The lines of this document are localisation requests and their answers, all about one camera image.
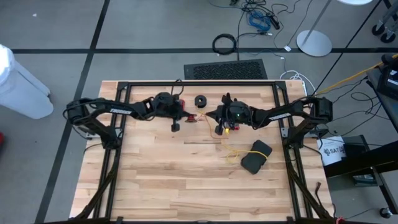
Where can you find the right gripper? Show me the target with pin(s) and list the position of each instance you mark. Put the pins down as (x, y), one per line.
(238, 112)

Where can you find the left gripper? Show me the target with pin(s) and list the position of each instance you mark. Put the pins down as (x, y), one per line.
(168, 105)

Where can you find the black glove with red cuff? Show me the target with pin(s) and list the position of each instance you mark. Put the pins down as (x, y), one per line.
(226, 99)

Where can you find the black pouch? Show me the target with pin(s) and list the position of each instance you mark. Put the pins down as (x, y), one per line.
(255, 158)

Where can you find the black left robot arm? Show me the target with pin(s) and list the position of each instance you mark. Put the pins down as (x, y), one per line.
(109, 110)

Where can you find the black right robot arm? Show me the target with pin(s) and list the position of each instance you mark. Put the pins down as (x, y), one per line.
(280, 115)

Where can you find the black perforated floor mat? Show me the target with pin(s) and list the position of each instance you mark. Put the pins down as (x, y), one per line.
(227, 70)

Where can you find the black power strip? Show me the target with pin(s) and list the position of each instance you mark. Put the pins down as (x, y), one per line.
(274, 21)

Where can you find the black equipment cart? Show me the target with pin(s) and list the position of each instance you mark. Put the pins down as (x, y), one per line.
(357, 161)

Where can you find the white trash bin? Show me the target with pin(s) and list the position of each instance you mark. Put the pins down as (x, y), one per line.
(21, 90)

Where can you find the wheeled cart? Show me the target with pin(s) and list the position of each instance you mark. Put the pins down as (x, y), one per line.
(380, 31)

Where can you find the black caster wheel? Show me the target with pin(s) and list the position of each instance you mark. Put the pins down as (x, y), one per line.
(385, 212)

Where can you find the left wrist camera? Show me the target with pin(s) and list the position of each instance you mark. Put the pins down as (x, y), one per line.
(175, 127)

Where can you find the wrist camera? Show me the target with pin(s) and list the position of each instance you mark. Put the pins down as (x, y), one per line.
(219, 129)
(175, 127)

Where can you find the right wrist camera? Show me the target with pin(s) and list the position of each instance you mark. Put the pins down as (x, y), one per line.
(219, 129)

